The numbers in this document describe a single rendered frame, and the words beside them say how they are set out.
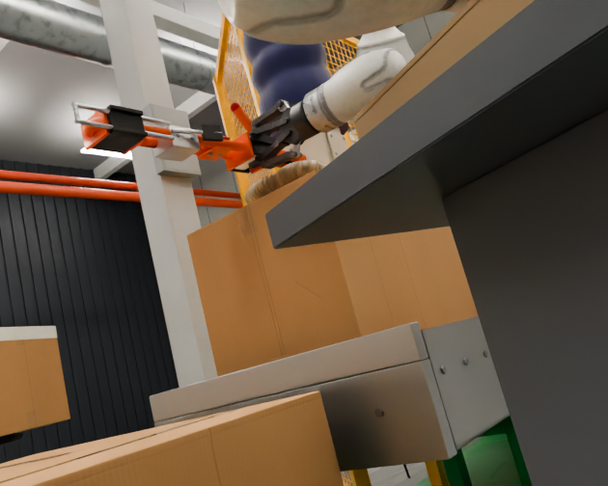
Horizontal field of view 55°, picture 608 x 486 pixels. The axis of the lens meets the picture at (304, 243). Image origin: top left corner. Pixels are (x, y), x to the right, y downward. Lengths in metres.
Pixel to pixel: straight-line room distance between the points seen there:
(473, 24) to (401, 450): 0.70
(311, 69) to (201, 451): 1.04
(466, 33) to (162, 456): 0.56
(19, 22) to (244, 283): 6.27
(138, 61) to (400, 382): 2.05
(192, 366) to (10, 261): 10.75
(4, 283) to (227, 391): 11.64
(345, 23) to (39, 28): 6.91
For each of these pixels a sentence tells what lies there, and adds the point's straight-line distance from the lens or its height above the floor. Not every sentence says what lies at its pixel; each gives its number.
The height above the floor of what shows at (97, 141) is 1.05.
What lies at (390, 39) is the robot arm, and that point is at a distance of 1.26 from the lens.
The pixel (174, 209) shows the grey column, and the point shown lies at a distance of 2.44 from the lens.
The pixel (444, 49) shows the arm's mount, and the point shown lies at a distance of 0.49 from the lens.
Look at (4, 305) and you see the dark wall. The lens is 12.65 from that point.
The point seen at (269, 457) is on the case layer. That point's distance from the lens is 0.87.
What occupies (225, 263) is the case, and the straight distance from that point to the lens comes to 1.31.
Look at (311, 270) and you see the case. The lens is 1.15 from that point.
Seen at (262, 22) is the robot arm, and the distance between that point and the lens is 0.57.
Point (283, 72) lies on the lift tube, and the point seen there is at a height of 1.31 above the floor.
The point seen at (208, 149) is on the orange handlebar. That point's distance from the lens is 1.25.
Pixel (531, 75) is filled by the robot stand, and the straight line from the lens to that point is 0.37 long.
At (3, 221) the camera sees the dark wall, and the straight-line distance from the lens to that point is 13.15.
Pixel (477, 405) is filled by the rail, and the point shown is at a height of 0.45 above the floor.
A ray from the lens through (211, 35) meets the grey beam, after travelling 4.69.
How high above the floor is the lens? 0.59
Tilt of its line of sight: 12 degrees up
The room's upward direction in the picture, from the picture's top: 15 degrees counter-clockwise
